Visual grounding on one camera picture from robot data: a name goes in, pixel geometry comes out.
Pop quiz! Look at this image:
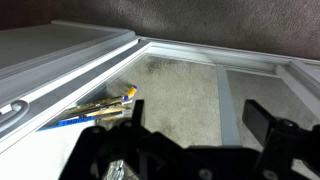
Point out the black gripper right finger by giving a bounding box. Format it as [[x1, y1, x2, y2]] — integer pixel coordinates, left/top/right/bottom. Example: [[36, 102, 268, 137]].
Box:
[[242, 99, 277, 146]]

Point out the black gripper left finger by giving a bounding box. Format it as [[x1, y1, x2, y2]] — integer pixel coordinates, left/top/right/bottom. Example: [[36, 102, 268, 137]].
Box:
[[132, 100, 145, 126]]

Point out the white sliding glass door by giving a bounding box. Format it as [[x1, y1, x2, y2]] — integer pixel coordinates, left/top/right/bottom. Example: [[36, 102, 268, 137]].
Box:
[[0, 21, 150, 154]]

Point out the grey door handle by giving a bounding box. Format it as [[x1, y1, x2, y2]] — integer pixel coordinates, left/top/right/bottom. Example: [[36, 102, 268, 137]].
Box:
[[0, 100, 29, 132]]

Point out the blue flat board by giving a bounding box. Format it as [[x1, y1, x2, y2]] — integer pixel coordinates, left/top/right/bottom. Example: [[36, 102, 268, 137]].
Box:
[[37, 111, 124, 131]]

